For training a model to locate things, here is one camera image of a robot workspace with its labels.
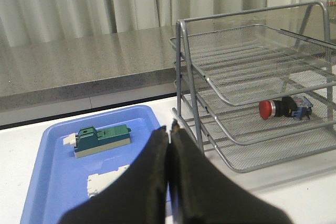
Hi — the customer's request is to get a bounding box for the grey stone counter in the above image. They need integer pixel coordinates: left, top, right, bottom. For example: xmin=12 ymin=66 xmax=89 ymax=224
xmin=0 ymin=6 xmax=336 ymax=127

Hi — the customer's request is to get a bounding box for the blue plastic tray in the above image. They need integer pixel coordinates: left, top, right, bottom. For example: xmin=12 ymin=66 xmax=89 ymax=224
xmin=20 ymin=105 xmax=160 ymax=223

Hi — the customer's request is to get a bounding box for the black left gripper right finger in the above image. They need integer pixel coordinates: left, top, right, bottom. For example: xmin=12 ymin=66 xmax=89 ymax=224
xmin=169 ymin=120 xmax=292 ymax=223

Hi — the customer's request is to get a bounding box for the white circuit breaker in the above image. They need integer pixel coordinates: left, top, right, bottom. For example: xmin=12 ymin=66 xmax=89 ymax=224
xmin=87 ymin=164 xmax=130 ymax=198

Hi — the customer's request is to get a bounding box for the green terminal block component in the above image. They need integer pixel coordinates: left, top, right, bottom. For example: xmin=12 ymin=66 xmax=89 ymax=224
xmin=63 ymin=124 xmax=131 ymax=158

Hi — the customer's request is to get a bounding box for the silver mesh tray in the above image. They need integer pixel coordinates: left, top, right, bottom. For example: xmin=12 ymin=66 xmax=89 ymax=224
xmin=170 ymin=25 xmax=335 ymax=106
xmin=179 ymin=62 xmax=335 ymax=146
xmin=171 ymin=87 xmax=336 ymax=174

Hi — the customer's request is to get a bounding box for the red emergency stop button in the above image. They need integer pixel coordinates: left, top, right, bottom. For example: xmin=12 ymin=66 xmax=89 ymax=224
xmin=258 ymin=96 xmax=313 ymax=120

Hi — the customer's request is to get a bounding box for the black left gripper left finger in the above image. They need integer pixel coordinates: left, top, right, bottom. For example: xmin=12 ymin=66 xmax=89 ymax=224
xmin=59 ymin=126 xmax=169 ymax=223

